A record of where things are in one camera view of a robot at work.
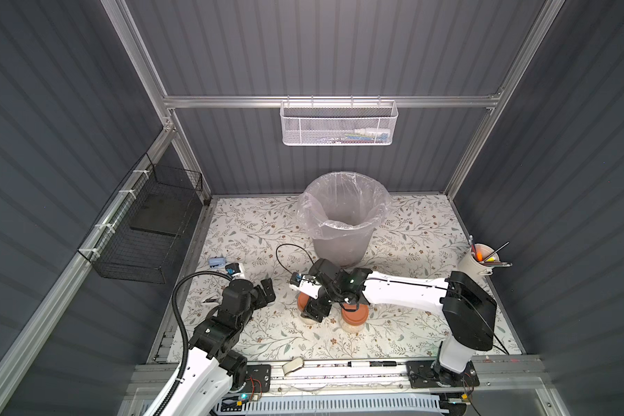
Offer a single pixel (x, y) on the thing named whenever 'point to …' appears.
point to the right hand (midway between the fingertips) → (309, 300)
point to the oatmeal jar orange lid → (356, 317)
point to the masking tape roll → (293, 365)
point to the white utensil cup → (472, 262)
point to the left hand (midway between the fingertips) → (260, 286)
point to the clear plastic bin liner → (341, 204)
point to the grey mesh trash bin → (350, 250)
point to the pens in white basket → (360, 136)
